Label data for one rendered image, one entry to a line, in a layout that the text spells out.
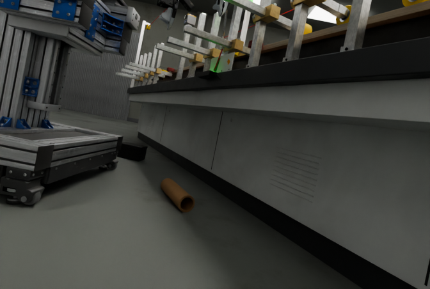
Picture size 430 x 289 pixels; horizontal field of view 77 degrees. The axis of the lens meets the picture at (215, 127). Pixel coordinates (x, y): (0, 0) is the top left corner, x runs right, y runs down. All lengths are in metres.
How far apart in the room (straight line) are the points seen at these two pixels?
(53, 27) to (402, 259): 1.54
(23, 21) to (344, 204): 1.51
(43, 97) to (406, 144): 1.50
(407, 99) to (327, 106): 0.22
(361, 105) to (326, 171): 0.38
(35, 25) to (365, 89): 1.33
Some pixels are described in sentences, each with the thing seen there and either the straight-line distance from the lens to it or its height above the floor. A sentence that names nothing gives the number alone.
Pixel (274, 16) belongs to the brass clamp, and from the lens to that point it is 1.26.
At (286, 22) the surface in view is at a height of 0.94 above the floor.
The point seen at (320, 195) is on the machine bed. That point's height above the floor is 0.23.
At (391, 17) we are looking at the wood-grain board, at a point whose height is 0.87.
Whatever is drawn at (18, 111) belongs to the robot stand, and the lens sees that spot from 1.57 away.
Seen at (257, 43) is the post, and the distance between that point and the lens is 1.28.
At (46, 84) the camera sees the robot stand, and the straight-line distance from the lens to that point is 1.56.
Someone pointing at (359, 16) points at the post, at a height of 0.80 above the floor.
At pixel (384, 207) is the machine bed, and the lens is 1.00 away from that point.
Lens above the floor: 0.43
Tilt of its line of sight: 1 degrees down
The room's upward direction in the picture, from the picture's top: 11 degrees clockwise
